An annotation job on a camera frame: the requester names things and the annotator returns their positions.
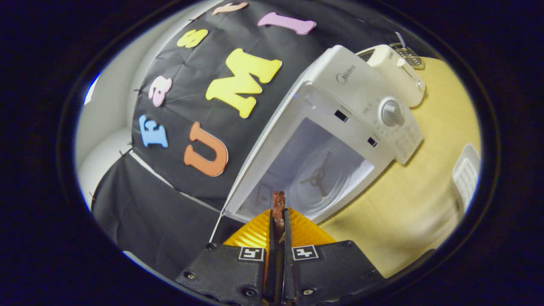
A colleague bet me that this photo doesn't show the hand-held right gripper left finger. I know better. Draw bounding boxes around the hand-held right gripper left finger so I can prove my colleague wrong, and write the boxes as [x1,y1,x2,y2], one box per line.
[175,208,280,306]

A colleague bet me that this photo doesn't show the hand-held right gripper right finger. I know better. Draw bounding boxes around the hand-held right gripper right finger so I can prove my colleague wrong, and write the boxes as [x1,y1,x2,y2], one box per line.
[283,208,385,306]

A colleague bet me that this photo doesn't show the brown meat piece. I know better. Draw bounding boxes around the brown meat piece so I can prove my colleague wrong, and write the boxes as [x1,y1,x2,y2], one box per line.
[272,191,286,243]

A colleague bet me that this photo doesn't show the white microwave oven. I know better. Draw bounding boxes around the white microwave oven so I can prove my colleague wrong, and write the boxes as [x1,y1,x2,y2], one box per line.
[222,45,425,225]

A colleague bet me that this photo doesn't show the white rectangular dish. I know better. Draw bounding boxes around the white rectangular dish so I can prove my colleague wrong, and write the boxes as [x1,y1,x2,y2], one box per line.
[452,144,482,213]

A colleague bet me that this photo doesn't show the white toaster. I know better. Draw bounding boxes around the white toaster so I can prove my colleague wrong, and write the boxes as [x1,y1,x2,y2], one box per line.
[356,44,426,108]

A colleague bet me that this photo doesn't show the wire mesh utensil holder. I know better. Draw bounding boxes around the wire mesh utensil holder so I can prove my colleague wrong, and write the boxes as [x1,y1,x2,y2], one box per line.
[389,42,425,71]

